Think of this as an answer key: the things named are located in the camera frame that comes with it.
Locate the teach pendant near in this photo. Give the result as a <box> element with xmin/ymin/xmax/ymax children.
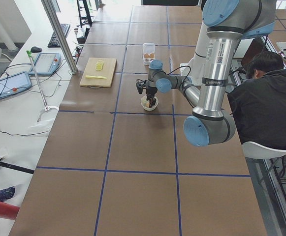
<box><xmin>0</xmin><ymin>71</ymin><xmax>32</xmax><ymax>99</ymax></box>

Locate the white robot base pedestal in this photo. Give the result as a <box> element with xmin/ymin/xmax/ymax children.
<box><xmin>180</xmin><ymin>22</ymin><xmax>209</xmax><ymax>80</ymax></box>

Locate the red cylinder bottle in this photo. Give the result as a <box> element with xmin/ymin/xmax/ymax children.
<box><xmin>0</xmin><ymin>202</ymin><xmax>20</xmax><ymax>220</ymax></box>

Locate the reacher grabber stick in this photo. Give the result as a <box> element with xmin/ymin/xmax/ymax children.
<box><xmin>26</xmin><ymin>50</ymin><xmax>59</xmax><ymax>122</ymax></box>

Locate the white chair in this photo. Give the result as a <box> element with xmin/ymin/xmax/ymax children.
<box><xmin>241</xmin><ymin>141</ymin><xmax>286</xmax><ymax>187</ymax></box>

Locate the black computer mouse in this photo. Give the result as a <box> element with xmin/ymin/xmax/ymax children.
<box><xmin>31</xmin><ymin>46</ymin><xmax>42</xmax><ymax>53</ymax></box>

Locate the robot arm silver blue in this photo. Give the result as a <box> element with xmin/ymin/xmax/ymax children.
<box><xmin>146</xmin><ymin>59</ymin><xmax>230</xmax><ymax>121</ymax></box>
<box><xmin>183</xmin><ymin>0</ymin><xmax>276</xmax><ymax>147</ymax></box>

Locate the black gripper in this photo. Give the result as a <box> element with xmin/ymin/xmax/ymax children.
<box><xmin>146</xmin><ymin>87</ymin><xmax>157</xmax><ymax>107</ymax></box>

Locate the seated person black jacket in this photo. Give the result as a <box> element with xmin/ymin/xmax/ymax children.
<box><xmin>227</xmin><ymin>51</ymin><xmax>286</xmax><ymax>149</ymax></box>

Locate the bamboo cutting board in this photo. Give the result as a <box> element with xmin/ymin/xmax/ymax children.
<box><xmin>79</xmin><ymin>58</ymin><xmax>117</xmax><ymax>88</ymax></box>

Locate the yellow plastic knife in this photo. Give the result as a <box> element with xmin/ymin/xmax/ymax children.
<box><xmin>85</xmin><ymin>75</ymin><xmax>107</xmax><ymax>79</ymax></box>

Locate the teach pendant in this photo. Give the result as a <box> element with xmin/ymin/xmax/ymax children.
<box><xmin>0</xmin><ymin>71</ymin><xmax>32</xmax><ymax>99</ymax></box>
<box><xmin>34</xmin><ymin>53</ymin><xmax>61</xmax><ymax>76</ymax></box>

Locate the black keyboard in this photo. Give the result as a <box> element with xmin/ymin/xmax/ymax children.
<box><xmin>47</xmin><ymin>23</ymin><xmax>71</xmax><ymax>48</ymax></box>

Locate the aluminium frame post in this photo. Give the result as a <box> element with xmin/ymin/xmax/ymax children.
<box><xmin>41</xmin><ymin>0</ymin><xmax>78</xmax><ymax>75</ymax></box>

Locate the white round bowl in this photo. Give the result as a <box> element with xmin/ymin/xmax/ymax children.
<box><xmin>140</xmin><ymin>96</ymin><xmax>159</xmax><ymax>111</ymax></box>

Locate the teach pendant far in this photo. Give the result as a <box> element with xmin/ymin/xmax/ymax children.
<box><xmin>34</xmin><ymin>53</ymin><xmax>61</xmax><ymax>76</ymax></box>

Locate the clear plastic egg carton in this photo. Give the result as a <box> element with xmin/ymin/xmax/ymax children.
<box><xmin>142</xmin><ymin>43</ymin><xmax>156</xmax><ymax>65</ymax></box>

